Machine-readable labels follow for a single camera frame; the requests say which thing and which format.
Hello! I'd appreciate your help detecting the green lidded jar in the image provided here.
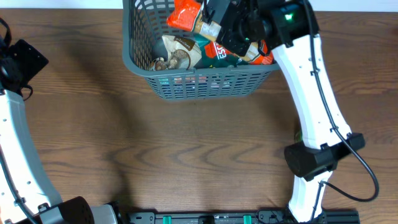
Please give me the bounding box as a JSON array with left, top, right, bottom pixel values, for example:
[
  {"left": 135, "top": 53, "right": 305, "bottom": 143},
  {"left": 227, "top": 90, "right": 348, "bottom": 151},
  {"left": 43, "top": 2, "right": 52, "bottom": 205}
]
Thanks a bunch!
[{"left": 294, "top": 130, "right": 303, "bottom": 143}]

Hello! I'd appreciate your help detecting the orange spaghetti pasta packet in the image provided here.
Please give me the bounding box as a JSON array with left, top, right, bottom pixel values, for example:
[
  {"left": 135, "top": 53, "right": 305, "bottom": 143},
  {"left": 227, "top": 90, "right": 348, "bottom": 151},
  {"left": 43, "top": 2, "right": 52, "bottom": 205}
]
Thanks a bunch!
[{"left": 166, "top": 0, "right": 274, "bottom": 65}]

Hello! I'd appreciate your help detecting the grey plastic lattice basket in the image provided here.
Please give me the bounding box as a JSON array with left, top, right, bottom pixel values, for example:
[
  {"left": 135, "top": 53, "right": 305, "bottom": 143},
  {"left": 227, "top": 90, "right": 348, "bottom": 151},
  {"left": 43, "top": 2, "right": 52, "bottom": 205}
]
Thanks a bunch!
[{"left": 123, "top": 0, "right": 279, "bottom": 100}]

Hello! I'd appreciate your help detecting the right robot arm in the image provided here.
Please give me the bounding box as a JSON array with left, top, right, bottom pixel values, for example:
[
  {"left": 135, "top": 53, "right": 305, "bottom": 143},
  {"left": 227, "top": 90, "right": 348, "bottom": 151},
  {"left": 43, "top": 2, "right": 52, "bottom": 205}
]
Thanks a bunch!
[{"left": 200, "top": 1, "right": 364, "bottom": 223}]

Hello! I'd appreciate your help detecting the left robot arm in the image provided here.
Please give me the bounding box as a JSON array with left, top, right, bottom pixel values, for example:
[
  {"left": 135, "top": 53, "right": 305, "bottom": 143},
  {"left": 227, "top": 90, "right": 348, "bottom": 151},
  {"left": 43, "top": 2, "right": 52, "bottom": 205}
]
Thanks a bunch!
[{"left": 1, "top": 40, "right": 123, "bottom": 223}]

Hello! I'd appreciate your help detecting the beige brown snack pouch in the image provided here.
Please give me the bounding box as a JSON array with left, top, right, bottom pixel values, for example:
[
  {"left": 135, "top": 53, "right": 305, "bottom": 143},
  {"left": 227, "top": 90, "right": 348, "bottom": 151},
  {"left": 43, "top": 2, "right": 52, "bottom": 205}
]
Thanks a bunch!
[{"left": 149, "top": 35, "right": 202, "bottom": 71}]

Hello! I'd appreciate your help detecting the green Nescafe coffee bag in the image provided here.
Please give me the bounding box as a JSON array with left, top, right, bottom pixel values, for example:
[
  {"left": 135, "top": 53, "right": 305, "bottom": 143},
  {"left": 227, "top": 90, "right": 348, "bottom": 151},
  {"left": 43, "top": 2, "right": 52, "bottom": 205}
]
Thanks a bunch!
[{"left": 193, "top": 34, "right": 248, "bottom": 68}]

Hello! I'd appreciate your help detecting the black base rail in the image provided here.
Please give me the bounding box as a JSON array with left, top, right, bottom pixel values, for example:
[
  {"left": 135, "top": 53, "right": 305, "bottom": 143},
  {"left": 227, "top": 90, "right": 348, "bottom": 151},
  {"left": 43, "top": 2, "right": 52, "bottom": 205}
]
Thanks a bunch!
[{"left": 127, "top": 210, "right": 360, "bottom": 224}]

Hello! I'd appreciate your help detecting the blue Kleenex tissue multipack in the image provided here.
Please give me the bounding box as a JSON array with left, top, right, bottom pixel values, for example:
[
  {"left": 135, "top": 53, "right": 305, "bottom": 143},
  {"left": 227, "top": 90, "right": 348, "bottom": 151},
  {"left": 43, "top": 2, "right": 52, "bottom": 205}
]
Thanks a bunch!
[{"left": 159, "top": 75, "right": 234, "bottom": 94}]

